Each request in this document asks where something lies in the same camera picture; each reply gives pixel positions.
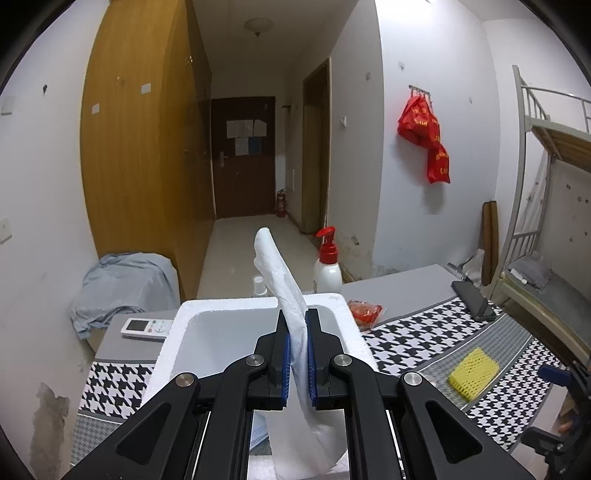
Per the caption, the red snack packet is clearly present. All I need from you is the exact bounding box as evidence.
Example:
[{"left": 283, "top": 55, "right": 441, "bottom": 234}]
[{"left": 347, "top": 299, "right": 383, "bottom": 330}]

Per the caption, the black flat case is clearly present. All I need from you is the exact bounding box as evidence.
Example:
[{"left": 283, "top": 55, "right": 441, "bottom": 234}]
[{"left": 451, "top": 280, "right": 496, "bottom": 322}]

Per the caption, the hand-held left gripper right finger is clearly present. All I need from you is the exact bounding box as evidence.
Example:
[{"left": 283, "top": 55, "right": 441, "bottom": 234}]
[{"left": 305, "top": 308, "right": 539, "bottom": 480}]

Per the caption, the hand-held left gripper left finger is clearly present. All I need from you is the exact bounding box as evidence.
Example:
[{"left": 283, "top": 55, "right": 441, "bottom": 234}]
[{"left": 60, "top": 310, "right": 293, "bottom": 480}]

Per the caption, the grey folded cloth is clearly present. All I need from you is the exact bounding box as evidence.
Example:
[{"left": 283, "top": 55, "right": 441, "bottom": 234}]
[{"left": 508, "top": 256, "right": 555, "bottom": 289}]

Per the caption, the white bed curtain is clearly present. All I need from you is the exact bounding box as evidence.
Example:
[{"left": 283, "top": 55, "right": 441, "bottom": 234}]
[{"left": 526, "top": 157, "right": 591, "bottom": 259}]

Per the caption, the yellow foam net sleeve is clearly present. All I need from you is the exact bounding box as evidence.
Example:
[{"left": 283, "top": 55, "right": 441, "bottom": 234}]
[{"left": 447, "top": 348, "right": 500, "bottom": 401}]

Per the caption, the metal bunk bed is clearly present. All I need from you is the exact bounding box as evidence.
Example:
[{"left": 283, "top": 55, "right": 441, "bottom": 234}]
[{"left": 489, "top": 65, "right": 591, "bottom": 365}]

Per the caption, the white red pump bottle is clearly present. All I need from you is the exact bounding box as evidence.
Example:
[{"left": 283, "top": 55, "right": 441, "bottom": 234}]
[{"left": 313, "top": 226, "right": 343, "bottom": 294}]

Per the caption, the white foam box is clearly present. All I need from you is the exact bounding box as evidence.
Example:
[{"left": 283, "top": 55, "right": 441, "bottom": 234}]
[{"left": 141, "top": 292, "right": 379, "bottom": 480}]

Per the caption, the wooden wardrobe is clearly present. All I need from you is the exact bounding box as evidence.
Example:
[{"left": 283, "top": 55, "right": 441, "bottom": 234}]
[{"left": 80, "top": 0, "right": 215, "bottom": 301}]

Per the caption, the white paper tissue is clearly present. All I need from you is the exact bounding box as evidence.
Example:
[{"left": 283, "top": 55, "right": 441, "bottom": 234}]
[{"left": 253, "top": 226, "right": 349, "bottom": 476}]

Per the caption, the dark brown door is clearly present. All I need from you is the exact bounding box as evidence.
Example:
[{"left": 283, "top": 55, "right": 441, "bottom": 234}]
[{"left": 211, "top": 96, "right": 276, "bottom": 219}]

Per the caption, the grey blue cloth pile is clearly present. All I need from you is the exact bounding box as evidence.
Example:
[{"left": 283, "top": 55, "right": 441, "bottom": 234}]
[{"left": 69, "top": 252, "right": 178, "bottom": 340}]

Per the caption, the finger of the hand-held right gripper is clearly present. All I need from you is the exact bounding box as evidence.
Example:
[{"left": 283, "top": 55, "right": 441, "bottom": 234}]
[{"left": 538, "top": 357, "right": 591, "bottom": 432}]

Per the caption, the houndstooth table cloth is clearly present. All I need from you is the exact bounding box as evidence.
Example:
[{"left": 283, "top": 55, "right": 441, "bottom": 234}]
[{"left": 69, "top": 293, "right": 583, "bottom": 467}]

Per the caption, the wooden side doorway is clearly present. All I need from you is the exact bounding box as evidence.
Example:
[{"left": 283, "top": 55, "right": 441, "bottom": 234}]
[{"left": 302, "top": 59, "right": 332, "bottom": 234}]

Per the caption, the ceiling lamp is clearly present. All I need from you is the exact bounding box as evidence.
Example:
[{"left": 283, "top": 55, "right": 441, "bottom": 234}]
[{"left": 245, "top": 17, "right": 275, "bottom": 38}]

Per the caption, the red printed plastic bag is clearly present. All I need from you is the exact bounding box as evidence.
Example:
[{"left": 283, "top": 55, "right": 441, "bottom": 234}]
[{"left": 398, "top": 95, "right": 451, "bottom": 184}]

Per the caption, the white remote control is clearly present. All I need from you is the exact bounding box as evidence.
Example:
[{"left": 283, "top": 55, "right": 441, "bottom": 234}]
[{"left": 121, "top": 318, "right": 175, "bottom": 341}]

